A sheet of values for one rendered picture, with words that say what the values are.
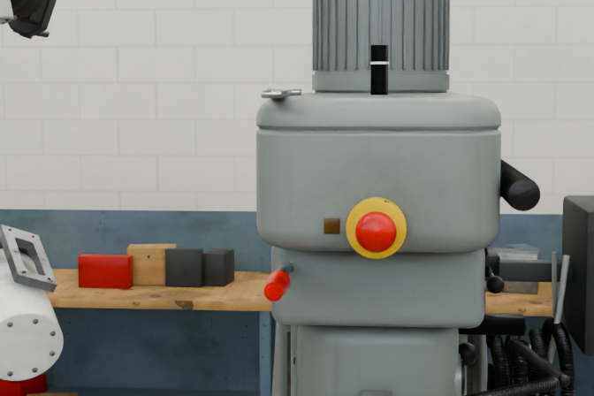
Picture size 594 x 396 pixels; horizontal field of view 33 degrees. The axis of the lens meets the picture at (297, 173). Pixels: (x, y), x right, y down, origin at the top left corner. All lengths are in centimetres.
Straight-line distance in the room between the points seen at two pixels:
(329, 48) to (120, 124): 425
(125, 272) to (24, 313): 427
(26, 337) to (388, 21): 74
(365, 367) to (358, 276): 12
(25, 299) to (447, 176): 43
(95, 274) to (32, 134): 102
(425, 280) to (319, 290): 12
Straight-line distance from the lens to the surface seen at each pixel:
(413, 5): 140
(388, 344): 118
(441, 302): 114
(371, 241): 97
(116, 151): 565
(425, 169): 102
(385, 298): 113
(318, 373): 120
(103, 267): 513
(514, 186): 105
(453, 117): 102
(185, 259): 509
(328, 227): 102
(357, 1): 140
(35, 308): 85
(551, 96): 550
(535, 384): 112
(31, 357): 86
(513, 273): 156
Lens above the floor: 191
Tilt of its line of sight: 5 degrees down
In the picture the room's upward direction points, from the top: straight up
